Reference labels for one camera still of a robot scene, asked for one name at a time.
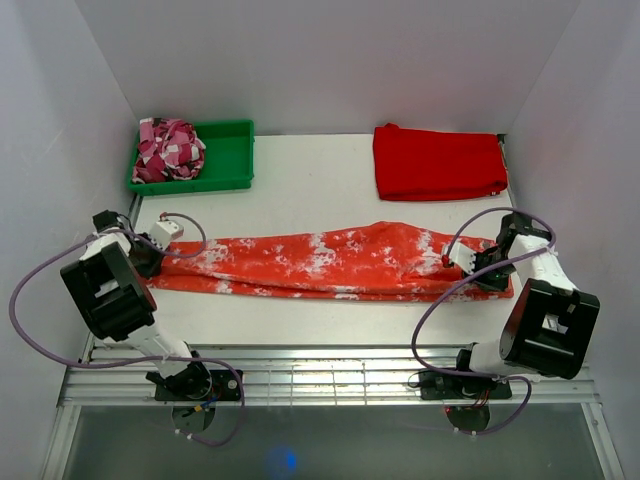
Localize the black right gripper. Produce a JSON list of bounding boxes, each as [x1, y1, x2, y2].
[[461, 251, 517, 293]]

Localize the red white tie-dye trousers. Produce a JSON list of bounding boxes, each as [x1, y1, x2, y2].
[[147, 219, 516, 304]]

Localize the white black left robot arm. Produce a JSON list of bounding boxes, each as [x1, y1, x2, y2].
[[60, 210, 213, 400]]

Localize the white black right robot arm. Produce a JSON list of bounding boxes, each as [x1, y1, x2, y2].
[[443, 210, 600, 397]]

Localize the folded red trousers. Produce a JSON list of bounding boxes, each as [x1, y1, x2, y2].
[[372, 123, 508, 202]]

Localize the pink camouflage garment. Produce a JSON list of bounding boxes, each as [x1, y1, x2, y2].
[[131, 117, 206, 184]]

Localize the green plastic bin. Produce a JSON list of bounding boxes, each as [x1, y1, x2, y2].
[[127, 119, 254, 196]]

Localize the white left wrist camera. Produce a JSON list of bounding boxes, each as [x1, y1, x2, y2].
[[148, 217, 184, 250]]

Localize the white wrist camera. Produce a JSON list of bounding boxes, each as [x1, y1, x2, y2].
[[148, 217, 184, 250], [441, 240, 479, 275]]

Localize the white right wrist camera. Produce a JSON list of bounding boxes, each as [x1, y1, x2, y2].
[[441, 240, 479, 275]]

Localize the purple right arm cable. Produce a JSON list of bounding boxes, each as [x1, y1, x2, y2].
[[407, 207, 559, 436]]

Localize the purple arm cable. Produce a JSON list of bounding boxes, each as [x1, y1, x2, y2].
[[9, 212, 247, 448], [407, 207, 559, 436]]

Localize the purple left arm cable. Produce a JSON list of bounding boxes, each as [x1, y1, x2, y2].
[[9, 212, 247, 448]]

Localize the aluminium table frame rail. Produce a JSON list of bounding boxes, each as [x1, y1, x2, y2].
[[39, 194, 626, 480]]

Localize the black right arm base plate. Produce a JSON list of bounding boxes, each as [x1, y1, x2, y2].
[[418, 370, 512, 400]]

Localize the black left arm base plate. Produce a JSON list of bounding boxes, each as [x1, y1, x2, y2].
[[152, 370, 241, 403]]

